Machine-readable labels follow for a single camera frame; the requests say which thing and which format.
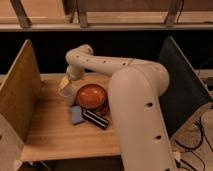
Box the left wooden side panel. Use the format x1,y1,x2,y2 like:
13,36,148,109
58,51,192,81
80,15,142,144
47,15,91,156
0,39,42,141

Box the wooden shelf rail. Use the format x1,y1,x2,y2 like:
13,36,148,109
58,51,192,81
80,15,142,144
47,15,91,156
0,0,213,33

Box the orange bowl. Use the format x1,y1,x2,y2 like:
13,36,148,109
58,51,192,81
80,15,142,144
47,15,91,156
76,84,107,109

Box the blue-grey sponge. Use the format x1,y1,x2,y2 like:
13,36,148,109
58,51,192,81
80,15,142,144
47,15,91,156
71,106,84,125

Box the black rectangular box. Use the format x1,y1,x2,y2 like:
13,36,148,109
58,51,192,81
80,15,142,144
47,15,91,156
83,110,109,130

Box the right dark side panel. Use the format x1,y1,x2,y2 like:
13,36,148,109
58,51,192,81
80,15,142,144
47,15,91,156
158,36,213,139

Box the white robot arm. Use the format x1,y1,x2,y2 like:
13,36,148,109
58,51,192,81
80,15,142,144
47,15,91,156
60,45,177,171

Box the white ceramic cup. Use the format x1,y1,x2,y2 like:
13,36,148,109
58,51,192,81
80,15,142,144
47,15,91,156
59,84,76,106

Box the black floor cables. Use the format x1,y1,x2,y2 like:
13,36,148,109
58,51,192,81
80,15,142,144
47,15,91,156
174,115,213,171

